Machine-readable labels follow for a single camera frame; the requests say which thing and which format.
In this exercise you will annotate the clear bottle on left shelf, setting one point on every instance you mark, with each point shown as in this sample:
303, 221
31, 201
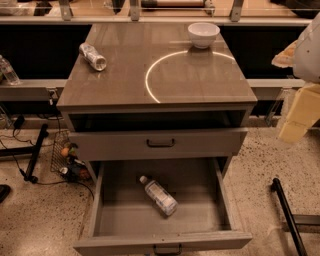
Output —
8, 71

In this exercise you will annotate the open middle drawer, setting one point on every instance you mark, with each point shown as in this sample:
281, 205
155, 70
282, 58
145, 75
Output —
126, 221

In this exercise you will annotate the closed top drawer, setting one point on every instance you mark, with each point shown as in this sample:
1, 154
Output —
133, 145

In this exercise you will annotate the wire basket with items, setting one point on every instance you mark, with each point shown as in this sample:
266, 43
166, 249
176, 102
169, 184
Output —
65, 162

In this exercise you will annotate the black stand leg right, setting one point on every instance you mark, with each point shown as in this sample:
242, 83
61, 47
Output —
294, 220

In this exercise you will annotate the black stand leg left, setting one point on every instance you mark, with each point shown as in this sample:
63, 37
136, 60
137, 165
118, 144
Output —
33, 151

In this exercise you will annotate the grey drawer cabinet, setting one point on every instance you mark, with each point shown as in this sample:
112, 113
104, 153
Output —
155, 80

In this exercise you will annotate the clear plastic water bottle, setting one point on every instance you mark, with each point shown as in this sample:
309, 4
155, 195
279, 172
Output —
164, 201

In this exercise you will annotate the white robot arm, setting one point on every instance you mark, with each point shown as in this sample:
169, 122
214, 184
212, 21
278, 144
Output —
303, 55

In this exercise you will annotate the black stand leg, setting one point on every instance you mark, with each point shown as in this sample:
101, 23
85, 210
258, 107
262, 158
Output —
294, 220
33, 151

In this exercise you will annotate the white ceramic bowl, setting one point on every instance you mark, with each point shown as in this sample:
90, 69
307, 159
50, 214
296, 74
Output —
202, 34

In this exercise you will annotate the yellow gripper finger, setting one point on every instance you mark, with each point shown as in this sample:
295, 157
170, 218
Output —
285, 58
303, 114

